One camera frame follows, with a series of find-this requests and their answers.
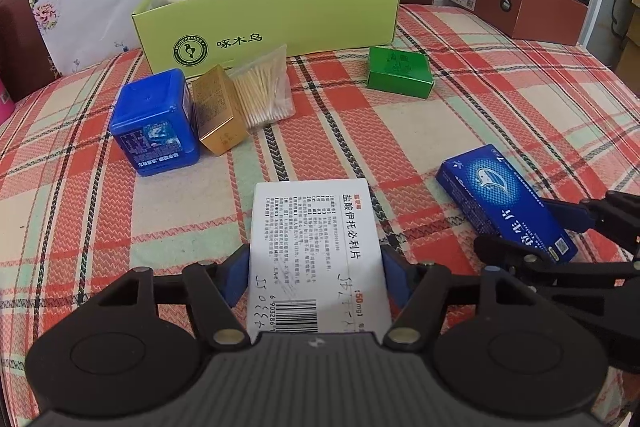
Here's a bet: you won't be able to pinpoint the light green cardboard box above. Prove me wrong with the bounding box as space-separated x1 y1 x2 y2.
131 0 403 75

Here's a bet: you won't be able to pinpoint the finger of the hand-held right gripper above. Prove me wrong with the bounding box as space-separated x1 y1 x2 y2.
474 234 640 290
542 191 640 249

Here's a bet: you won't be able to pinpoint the bag of cotton swabs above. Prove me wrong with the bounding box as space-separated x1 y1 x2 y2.
227 44 296 130

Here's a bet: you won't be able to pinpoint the dark green small box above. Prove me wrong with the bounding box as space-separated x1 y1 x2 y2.
366 47 435 100

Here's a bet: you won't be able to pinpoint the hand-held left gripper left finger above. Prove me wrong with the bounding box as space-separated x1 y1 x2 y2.
87 244 252 351

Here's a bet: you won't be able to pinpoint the brown cardboard box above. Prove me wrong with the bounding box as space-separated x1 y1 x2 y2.
452 0 588 46

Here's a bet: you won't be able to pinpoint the plaid tablecloth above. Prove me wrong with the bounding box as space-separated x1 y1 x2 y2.
0 2 640 358

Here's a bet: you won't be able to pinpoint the blue medicine box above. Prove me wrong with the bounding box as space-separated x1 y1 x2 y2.
436 144 573 264

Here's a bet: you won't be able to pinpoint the pink thermos bottle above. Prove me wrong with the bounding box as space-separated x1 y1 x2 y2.
0 82 16 125

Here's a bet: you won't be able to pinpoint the white and orange medicine box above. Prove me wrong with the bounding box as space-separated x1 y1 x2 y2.
247 179 393 340

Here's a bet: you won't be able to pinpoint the tan cardboard cartons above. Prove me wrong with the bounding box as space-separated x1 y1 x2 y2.
612 0 640 82

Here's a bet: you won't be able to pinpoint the blue square plastic container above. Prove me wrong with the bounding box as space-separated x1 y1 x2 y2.
108 68 202 178

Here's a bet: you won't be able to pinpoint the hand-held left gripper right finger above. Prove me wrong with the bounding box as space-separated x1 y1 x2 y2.
381 246 522 353

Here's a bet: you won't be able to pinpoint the gold small box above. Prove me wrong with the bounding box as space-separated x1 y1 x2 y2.
192 64 249 156

